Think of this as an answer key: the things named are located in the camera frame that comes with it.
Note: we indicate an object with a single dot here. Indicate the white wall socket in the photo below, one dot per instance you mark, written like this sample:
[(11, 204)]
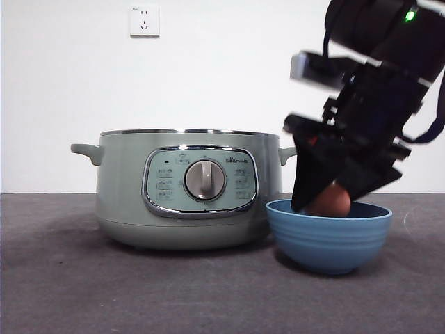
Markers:
[(145, 21)]

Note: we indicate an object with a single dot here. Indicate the blue ribbed bowl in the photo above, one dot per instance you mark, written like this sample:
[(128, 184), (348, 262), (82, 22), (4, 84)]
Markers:
[(328, 243)]

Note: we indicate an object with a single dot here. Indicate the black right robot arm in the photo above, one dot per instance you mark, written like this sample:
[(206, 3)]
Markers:
[(382, 28)]

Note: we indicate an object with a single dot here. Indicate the pale green electric steamer pot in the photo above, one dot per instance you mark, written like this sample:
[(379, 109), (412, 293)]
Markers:
[(125, 195)]

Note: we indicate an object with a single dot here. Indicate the brown egg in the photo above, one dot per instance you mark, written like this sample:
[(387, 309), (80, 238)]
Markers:
[(330, 205)]

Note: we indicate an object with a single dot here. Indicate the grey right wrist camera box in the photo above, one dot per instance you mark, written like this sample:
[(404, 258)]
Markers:
[(306, 69)]

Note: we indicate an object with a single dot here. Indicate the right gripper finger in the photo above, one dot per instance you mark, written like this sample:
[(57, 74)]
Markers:
[(368, 177), (309, 174)]

